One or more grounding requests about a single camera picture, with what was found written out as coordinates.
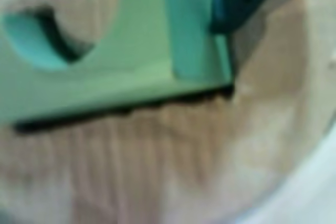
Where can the pale green U block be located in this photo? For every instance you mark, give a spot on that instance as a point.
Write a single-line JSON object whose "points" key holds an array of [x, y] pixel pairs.
{"points": [[131, 51]]}

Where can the white round shape sorter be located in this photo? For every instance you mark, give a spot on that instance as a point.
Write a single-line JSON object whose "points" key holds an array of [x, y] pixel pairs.
{"points": [[183, 169]]}

